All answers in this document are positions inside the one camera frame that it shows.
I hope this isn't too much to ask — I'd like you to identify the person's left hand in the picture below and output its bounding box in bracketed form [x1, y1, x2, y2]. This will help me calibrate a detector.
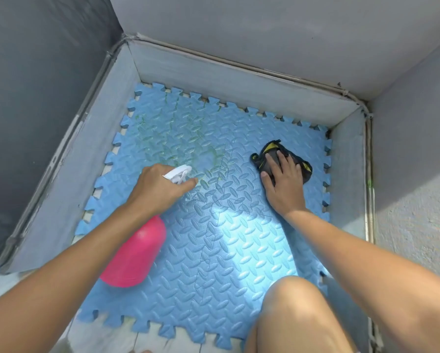
[126, 164, 198, 217]

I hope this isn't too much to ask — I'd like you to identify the person's right hand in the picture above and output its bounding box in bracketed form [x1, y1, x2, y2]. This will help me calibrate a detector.
[260, 150, 309, 217]

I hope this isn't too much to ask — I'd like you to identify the dark grey yellow-trimmed cloth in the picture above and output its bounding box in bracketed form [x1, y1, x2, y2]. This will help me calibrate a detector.
[250, 139, 313, 186]

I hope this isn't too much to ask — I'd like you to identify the pink spray bottle white trigger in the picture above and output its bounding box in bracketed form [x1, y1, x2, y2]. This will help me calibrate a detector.
[99, 164, 193, 288]

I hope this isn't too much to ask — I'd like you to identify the blue foam puzzle mat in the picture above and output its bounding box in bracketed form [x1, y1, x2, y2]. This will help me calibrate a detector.
[74, 82, 333, 351]

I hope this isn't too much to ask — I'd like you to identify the person's right forearm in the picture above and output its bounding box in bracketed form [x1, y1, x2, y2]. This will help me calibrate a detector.
[284, 209, 440, 353]

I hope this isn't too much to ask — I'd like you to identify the person's left forearm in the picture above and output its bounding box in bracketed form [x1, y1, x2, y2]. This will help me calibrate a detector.
[0, 202, 147, 353]

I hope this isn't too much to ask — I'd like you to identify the person's right leg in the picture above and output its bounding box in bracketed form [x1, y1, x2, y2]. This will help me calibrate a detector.
[243, 276, 360, 353]

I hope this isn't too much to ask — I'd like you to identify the grey wall pipe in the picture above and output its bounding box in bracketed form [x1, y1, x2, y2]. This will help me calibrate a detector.
[0, 32, 384, 353]

